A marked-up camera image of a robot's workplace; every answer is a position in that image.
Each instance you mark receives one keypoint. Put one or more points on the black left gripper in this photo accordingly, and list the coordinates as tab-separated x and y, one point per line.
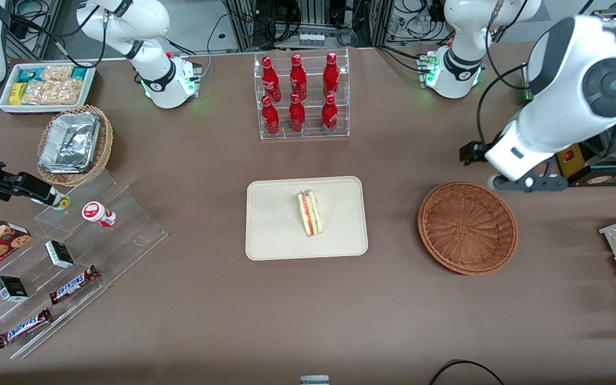
470	152

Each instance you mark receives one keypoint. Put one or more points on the triangular sandwich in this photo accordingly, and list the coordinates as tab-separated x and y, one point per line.
309	214

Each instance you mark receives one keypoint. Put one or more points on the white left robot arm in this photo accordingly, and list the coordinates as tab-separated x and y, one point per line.
564	80

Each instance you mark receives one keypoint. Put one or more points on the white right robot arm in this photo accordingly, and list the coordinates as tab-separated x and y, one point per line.
158	80

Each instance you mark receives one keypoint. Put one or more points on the brown round wicker basket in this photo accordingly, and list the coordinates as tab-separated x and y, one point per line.
468	230

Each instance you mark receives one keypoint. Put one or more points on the light wicker basket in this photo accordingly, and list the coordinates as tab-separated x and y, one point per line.
106	144

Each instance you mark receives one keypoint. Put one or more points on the beige plastic serving tray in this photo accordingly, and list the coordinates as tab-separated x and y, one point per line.
276	224

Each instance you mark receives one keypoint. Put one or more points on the small green yellow bottle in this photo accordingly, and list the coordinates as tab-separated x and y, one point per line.
63	202

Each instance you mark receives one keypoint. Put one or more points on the small black carton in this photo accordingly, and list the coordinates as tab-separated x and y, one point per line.
10	289
59	254

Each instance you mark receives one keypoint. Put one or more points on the silver foil container stack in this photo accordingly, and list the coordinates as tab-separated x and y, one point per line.
70	141

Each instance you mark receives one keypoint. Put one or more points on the red white yogurt cup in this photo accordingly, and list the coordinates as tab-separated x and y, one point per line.
93	211

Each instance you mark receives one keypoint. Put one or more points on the white rectangular snack bin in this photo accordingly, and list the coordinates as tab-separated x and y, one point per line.
4	101

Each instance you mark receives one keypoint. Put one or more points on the yellow snack pack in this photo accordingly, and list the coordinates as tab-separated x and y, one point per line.
17	93

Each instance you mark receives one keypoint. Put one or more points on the clear nut snack bag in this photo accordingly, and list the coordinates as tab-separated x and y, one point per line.
56	73
54	93

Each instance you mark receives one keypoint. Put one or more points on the brown Snickers bar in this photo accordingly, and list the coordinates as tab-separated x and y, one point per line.
72	285
23	328

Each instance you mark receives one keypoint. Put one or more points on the teal snack packet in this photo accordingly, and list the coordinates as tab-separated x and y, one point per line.
79	73
28	75

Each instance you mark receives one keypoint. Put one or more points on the clear acrylic stepped shelf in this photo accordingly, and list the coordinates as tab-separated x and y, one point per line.
126	235

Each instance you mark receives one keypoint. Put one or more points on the black food warmer appliance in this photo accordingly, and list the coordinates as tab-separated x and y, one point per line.
613	174

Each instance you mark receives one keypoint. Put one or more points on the red cola bottle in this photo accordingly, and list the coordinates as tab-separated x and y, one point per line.
331	77
298	79
270	117
271	80
297	115
329	115

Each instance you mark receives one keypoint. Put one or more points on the clear acrylic bottle rack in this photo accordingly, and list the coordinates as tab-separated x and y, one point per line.
312	109

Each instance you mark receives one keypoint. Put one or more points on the metal equipment rack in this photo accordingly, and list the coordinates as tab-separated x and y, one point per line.
313	10

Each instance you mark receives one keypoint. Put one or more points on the small grey device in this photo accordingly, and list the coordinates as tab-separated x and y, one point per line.
314	380

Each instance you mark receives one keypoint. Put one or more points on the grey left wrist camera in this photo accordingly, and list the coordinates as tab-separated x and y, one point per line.
527	183

